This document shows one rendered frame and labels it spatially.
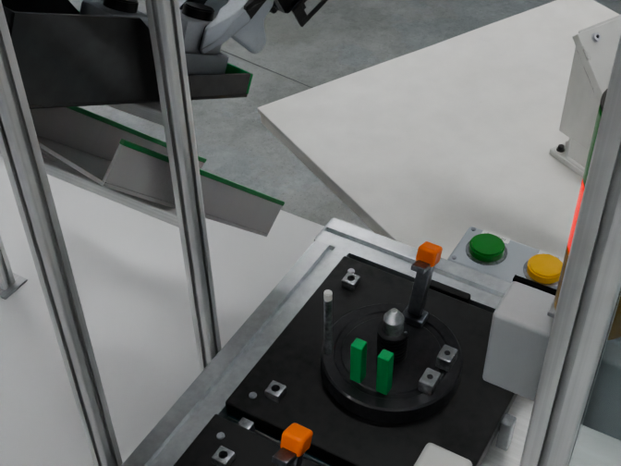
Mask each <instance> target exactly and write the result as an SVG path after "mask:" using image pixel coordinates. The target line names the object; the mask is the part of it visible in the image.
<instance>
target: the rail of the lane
mask: <svg viewBox="0 0 621 466"><path fill-rule="evenodd" d="M315 240H318V241H320V242H323V243H325V244H328V245H329V250H331V251H332V250H333V249H334V248H337V249H340V250H342V251H347V252H349V258H352V259H354V260H357V261H360V262H362V263H365V264H368V265H370V266H373V267H376V268H378V269H381V270H383V271H385V272H388V273H390V274H393V275H395V276H400V277H402V278H405V279H406V280H409V281H411V282H414V281H415V276H416V273H417V272H415V271H413V270H411V265H412V264H414V263H415V262H416V256H417V252H418V249H416V248H413V247H411V246H408V245H406V244H404V243H401V242H398V241H396V240H393V239H389V238H387V237H384V236H381V235H379V234H376V233H373V232H371V231H369V230H366V229H363V228H361V227H356V226H354V225H351V224H349V223H347V222H344V221H341V220H338V219H336V218H332V219H331V220H330V221H329V222H328V223H327V225H326V226H325V227H324V228H323V229H322V230H321V232H320V233H319V234H318V235H317V236H316V237H315V239H314V241H315ZM510 285H511V283H508V282H505V281H504V280H501V279H498V278H496V277H493V276H489V275H486V274H484V273H481V272H479V271H476V270H473V269H471V268H468V267H466V266H464V265H461V264H456V263H454V262H451V261H448V260H446V259H444V258H440V261H439V263H438V264H436V265H435V266H434V269H433V273H432V280H431V284H430V287H429V288H430V289H433V290H435V291H438V292H441V293H443V294H445V295H447V296H450V297H452V298H455V299H458V300H462V301H464V302H466V303H469V304H471V305H474V306H476V307H479V308H482V309H483V310H486V311H488V312H491V313H494V311H495V309H496V308H497V306H498V304H499V303H500V301H501V299H502V298H503V297H504V295H505V293H506V291H507V290H508V288H509V286H510Z"/></svg>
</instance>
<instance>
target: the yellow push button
mask: <svg viewBox="0 0 621 466"><path fill-rule="evenodd" d="M562 265H563V263H562V262H561V261H560V260H559V259H558V258H556V257H554V256H552V255H551V254H545V253H542V254H536V255H534V256H532V257H531V258H530V259H529V261H528V266H527V272H528V275H529V276H530V277H531V278H532V279H533V280H535V281H537V282H540V283H543V284H552V283H555V282H557V281H559V277H560V274H561V270H562Z"/></svg>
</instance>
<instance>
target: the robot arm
mask: <svg viewBox="0 0 621 466"><path fill-rule="evenodd" d="M178 1H179V9H181V10H182V8H183V5H184V3H186V2H195V3H199V4H203V5H206V6H209V7H211V8H213V10H214V15H213V21H212V22H210V23H209V24H208V25H207V26H205V28H204V30H203V34H202V37H201V43H200V47H199V51H200V53H201V54H203V55H204V54H206V53H208V52H210V51H211V50H213V49H214V48H216V47H217V46H219V45H221V44H222V43H224V42H225V41H227V40H228V39H229V38H230V37H231V38H232V39H233V40H235V41H236V42H237V43H239V44H240V45H242V46H243V47H244V48H246V49H247V50H248V51H250V52H251V53H253V54H257V53H259V52H260V51H261V50H262V48H263V47H264V46H265V43H266V36H265V30H264V19H265V17H266V15H267V14H268V12H271V13H273V14H274V13H276V12H277V10H279V11H281V12H283V13H286V14H288V13H289V12H290V11H292V13H293V14H294V16H295V18H296V20H297V21H298V24H299V26H300V27H303V26H304V25H305V24H306V23H307V22H308V21H309V20H310V19H311V18H312V16H313V15H314V14H315V13H316V12H317V11H318V10H319V9H320V8H321V7H322V6H323V5H324V4H325V3H326V2H327V1H328V0H322V1H321V2H320V3H319V4H318V5H317V6H316V7H315V8H314V9H313V10H312V11H311V12H310V13H309V14H308V15H307V14H306V12H305V10H304V9H305V8H306V6H305V4H304V3H305V2H306V1H307V0H230V1H229V2H228V0H178ZM227 2H228V3H227Z"/></svg>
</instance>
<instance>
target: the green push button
mask: <svg viewBox="0 0 621 466"><path fill-rule="evenodd" d="M469 252H470V254H471V255H472V256H473V257H474V258H475V259H477V260H479V261H482V262H487V263H489V262H495V261H498V260H499V259H501V258H502V257H503V255H504V252H505V244H504V242H503V241H502V240H501V239H500V238H499V237H497V236H495V235H493V234H488V233H483V234H479V235H476V236H474V237H473V238H472V239H471V240H470V243H469Z"/></svg>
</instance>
